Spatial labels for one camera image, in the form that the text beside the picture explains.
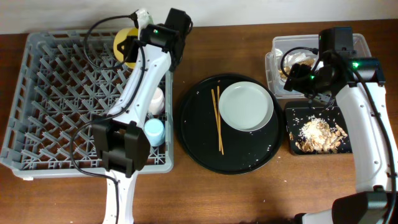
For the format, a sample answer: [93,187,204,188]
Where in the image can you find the gold snack wrapper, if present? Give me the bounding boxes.
[279,58,315,82]

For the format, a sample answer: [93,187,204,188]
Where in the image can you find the yellow bowl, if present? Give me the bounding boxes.
[113,28,139,68]

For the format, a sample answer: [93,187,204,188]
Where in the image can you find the food scraps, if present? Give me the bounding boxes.
[287,116,348,154]

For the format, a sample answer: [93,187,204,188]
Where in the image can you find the pink plastic cup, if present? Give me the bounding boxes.
[147,87,165,115]

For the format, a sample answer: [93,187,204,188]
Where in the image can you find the grey round plate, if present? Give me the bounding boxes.
[219,82,274,132]

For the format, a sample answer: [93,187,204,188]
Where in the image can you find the blue plastic cup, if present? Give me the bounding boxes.
[144,118,165,147]

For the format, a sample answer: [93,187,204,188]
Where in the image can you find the white napkin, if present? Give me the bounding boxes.
[283,50,317,67]

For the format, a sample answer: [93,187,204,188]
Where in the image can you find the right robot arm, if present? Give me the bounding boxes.
[284,27,397,223]

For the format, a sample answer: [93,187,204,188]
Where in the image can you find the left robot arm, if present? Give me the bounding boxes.
[91,8,193,223]

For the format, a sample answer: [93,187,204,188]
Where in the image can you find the grey plastic dishwasher rack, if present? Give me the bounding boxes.
[0,27,174,179]

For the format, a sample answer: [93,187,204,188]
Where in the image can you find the clear plastic storage bin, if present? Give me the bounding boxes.
[265,34,372,99]

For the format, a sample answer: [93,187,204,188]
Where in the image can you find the black rectangular tray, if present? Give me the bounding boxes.
[284,101,352,155]

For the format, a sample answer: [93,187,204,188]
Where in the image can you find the round black serving tray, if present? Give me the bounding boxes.
[174,73,285,174]

